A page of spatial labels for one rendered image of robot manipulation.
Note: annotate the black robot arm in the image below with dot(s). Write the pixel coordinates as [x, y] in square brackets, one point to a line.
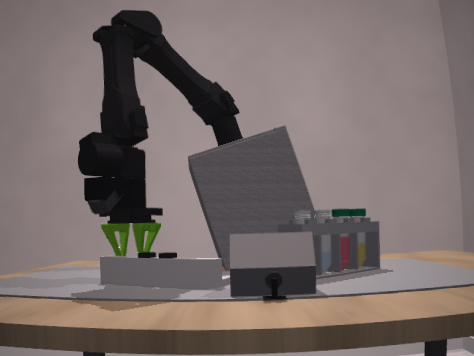
[102, 154]

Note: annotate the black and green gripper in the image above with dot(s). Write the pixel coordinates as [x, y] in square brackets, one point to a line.
[122, 219]

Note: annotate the grey flat mat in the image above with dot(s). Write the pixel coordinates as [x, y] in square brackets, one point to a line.
[83, 283]

